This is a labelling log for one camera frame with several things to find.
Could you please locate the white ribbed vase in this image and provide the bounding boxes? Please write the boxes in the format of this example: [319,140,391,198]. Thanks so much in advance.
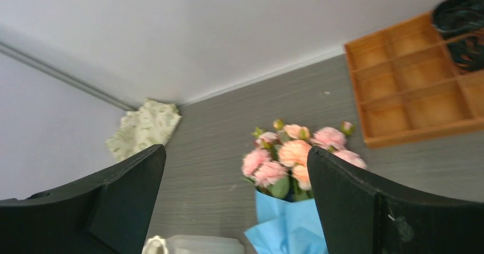
[142,235,245,254]

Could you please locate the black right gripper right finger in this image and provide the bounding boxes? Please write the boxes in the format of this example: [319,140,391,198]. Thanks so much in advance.
[307,147,483,253]

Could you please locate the dark rolled fabric item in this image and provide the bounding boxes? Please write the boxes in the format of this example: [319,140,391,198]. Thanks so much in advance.
[431,0,483,74]

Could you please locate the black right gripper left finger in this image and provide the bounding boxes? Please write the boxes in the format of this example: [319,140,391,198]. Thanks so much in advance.
[1,144,166,253]

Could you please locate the patterned cream cloth bag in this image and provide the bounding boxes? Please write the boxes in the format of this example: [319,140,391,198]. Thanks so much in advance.
[105,99,182,163]

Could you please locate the blue wrapping paper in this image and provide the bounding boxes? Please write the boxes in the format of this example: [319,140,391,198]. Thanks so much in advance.
[244,191,329,254]

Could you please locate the wooden compartment tray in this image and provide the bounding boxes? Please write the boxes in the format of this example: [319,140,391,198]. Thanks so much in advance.
[344,13,483,148]

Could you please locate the pink flower bouquet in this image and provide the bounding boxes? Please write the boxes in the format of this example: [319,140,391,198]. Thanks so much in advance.
[241,119,368,201]

